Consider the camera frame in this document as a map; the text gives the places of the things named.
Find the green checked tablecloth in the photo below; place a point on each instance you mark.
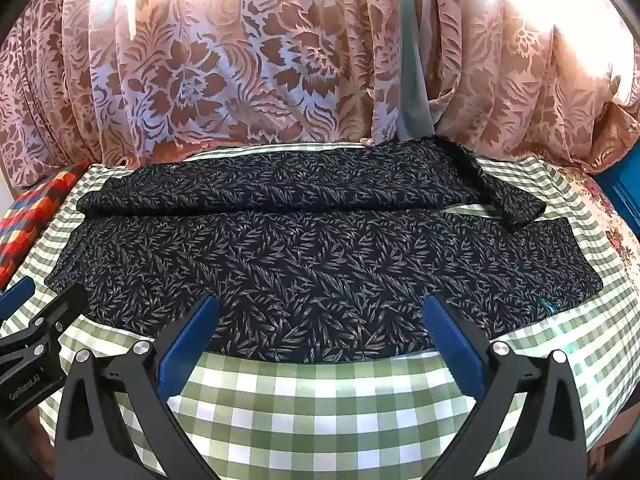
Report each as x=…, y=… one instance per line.
x=300, y=410

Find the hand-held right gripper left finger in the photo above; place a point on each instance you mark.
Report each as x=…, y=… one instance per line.
x=190, y=347

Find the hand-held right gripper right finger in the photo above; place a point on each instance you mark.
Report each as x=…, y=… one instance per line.
x=452, y=347

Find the pink floral curtain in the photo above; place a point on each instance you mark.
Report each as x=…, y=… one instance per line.
x=500, y=60
x=200, y=60

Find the blue plastic crate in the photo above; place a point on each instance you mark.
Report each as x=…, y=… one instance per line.
x=625, y=185

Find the flowered blanket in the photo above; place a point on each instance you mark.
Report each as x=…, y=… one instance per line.
x=600, y=210

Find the grey cloth strip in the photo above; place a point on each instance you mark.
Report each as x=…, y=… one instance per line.
x=415, y=85

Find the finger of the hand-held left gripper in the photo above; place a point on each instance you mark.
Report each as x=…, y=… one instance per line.
x=17, y=295
x=60, y=312

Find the dark leaf print pants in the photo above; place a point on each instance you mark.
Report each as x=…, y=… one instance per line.
x=300, y=260

